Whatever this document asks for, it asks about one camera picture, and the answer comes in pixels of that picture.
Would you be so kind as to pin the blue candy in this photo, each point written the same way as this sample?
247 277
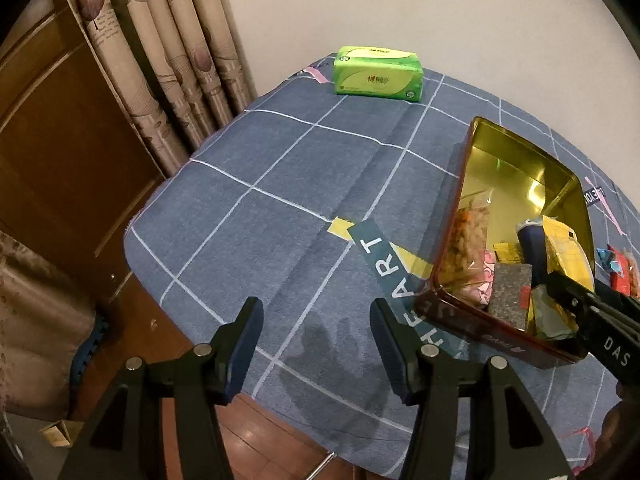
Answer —
610 260

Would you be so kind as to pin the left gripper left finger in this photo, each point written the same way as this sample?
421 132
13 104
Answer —
125 436

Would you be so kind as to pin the blue checked tablecloth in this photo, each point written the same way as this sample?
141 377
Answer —
250 213

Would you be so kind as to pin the dark seaweed snack packet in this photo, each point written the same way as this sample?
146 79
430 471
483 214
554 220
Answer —
509 300

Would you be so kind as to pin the clear pack orange biscuits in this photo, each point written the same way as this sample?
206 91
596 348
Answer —
634 276

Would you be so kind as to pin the red gold toffee tin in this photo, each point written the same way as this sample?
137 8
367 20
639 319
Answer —
528 183

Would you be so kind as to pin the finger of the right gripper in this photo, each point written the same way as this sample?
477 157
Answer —
608 323

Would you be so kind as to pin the yellow snack bag front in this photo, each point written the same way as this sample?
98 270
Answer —
509 253

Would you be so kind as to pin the yellow snack bag silver seam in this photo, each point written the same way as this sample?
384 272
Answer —
547 319

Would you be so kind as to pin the pink patterned candy box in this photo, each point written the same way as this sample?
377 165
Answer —
478 292

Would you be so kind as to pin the green tissue pack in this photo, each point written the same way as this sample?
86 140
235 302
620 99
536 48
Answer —
381 72

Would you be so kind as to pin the blue white snack pack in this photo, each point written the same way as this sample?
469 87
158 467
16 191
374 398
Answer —
532 240

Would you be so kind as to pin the brown wooden cabinet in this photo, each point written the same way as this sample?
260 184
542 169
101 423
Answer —
73 173

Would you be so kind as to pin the clear bag brown snacks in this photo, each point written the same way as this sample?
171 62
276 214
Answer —
463 259

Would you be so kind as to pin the red snack packet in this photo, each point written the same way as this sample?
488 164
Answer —
620 275

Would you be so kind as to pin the small cardboard box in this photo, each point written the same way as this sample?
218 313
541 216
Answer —
61 434

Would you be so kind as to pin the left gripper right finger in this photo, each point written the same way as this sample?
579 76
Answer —
508 435

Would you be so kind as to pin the beige patterned curtain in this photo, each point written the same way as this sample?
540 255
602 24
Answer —
173 67

